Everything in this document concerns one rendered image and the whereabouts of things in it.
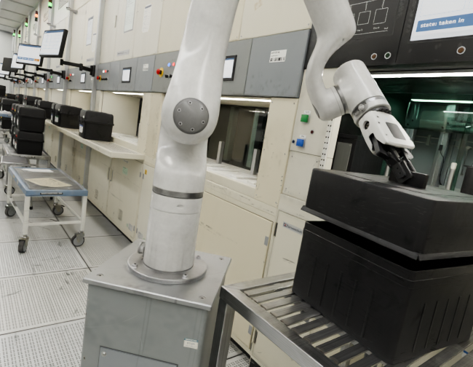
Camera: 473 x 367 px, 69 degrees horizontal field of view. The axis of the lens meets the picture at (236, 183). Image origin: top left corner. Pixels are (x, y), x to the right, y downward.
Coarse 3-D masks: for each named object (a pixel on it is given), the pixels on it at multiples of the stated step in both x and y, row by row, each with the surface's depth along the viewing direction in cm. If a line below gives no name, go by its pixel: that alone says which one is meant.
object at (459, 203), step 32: (320, 192) 74; (352, 192) 66; (384, 192) 60; (416, 192) 60; (448, 192) 70; (352, 224) 66; (384, 224) 60; (416, 224) 55; (448, 224) 57; (416, 256) 54; (448, 256) 58
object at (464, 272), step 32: (320, 224) 81; (320, 256) 74; (352, 256) 66; (384, 256) 91; (320, 288) 73; (352, 288) 66; (384, 288) 60; (416, 288) 57; (448, 288) 63; (352, 320) 65; (384, 320) 60; (416, 320) 60; (448, 320) 65; (384, 352) 59; (416, 352) 62
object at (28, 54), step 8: (24, 48) 454; (32, 48) 450; (40, 48) 447; (24, 56) 453; (32, 56) 450; (24, 64) 455; (32, 64) 450; (40, 64) 447; (56, 72) 469; (64, 72) 478
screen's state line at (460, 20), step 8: (456, 16) 97; (464, 16) 96; (472, 16) 94; (424, 24) 104; (432, 24) 102; (440, 24) 101; (448, 24) 99; (456, 24) 97; (464, 24) 96; (472, 24) 94
